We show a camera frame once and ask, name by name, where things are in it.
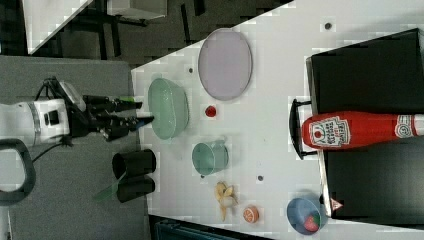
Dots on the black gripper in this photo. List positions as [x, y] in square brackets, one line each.
[98, 116]

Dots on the red plush ketchup bottle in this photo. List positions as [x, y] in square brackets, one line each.
[352, 129]

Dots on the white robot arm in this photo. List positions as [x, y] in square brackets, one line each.
[53, 198]

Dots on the green perforated colander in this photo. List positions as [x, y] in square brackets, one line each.
[168, 104]

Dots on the black cylinder holder upper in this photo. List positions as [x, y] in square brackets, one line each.
[135, 163]

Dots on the black cylinder holder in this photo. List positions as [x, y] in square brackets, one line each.
[136, 187]
[135, 163]

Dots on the black cylinder holder lower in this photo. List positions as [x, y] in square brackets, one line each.
[136, 187]

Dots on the small red strawberry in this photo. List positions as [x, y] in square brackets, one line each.
[210, 111]

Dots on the green plastic cup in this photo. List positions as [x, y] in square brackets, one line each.
[210, 157]

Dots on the lavender round plate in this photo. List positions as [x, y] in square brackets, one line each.
[225, 64]

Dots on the orange slice toy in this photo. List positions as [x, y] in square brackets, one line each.
[251, 214]

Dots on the blue bowl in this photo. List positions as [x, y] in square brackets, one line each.
[299, 208]

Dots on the red strawberry in bowl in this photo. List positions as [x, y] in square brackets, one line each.
[312, 223]

